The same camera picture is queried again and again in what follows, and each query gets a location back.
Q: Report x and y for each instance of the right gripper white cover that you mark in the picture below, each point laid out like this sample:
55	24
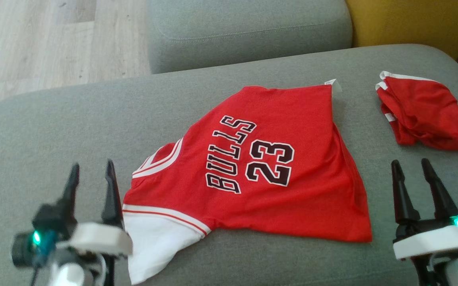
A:
431	240

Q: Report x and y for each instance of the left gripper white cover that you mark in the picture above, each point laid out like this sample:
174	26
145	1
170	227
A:
98	238

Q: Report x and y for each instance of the red basketball shorts white trim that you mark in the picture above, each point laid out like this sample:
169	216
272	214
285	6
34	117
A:
427	111

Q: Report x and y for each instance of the red Bulls basketball jersey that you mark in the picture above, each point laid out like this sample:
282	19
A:
292	198

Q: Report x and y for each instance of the left robot arm silver white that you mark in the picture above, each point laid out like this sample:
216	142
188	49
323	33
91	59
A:
72	274

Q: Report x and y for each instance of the large grey sofa seat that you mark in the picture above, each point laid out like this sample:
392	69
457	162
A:
94	119

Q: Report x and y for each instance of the large yellow sofa backrest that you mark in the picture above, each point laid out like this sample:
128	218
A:
412	20

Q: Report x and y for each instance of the medium grey sofa seat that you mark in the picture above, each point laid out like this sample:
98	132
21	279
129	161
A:
249	31

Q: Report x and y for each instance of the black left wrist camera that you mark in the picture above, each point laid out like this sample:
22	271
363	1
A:
56	216

